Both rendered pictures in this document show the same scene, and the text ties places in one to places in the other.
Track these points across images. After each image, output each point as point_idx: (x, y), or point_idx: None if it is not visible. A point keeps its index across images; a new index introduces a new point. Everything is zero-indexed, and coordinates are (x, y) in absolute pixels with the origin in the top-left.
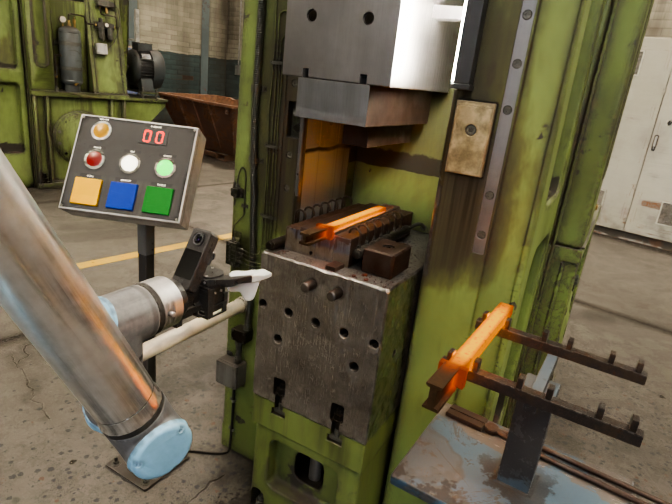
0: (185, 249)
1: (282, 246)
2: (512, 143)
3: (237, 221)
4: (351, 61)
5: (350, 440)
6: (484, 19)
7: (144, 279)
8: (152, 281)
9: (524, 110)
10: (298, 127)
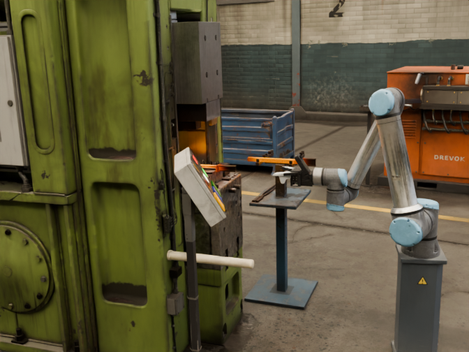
0: (302, 162)
1: None
2: None
3: (165, 203)
4: (216, 91)
5: (240, 248)
6: None
7: (195, 255)
8: (319, 167)
9: None
10: (172, 132)
